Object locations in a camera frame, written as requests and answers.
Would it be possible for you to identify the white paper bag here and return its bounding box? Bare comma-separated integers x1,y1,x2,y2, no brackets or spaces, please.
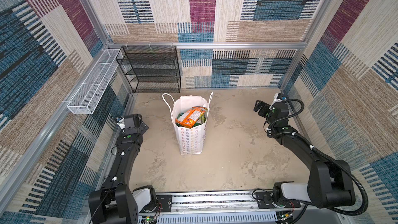
167,93,214,155

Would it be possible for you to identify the green rainbow snack bag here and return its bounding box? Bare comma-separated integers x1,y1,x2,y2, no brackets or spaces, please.
175,111,206,128

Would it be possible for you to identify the black wire shelf rack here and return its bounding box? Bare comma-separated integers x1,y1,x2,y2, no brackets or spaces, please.
116,46,181,93

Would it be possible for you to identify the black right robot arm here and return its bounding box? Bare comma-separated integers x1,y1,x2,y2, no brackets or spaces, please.
254,94,368,211

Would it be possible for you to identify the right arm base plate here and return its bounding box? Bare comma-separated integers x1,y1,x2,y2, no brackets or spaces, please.
252,190,302,209

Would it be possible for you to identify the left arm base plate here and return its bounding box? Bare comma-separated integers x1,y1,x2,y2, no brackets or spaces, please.
140,195,173,214

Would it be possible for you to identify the orange green snack bag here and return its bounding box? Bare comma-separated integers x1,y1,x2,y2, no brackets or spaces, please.
175,106,207,129

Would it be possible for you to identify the white slotted cable duct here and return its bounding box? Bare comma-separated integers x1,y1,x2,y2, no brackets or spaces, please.
157,212,278,224

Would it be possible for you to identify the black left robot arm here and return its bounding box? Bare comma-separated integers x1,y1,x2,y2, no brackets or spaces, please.
88,114,158,224

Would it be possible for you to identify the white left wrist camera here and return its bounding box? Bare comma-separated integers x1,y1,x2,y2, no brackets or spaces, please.
117,121,125,130

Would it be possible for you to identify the white wire mesh basket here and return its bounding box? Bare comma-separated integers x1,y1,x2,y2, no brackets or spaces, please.
67,49,119,115

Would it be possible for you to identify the black corrugated cable conduit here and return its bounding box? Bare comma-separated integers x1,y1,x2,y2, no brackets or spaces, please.
264,99,369,224

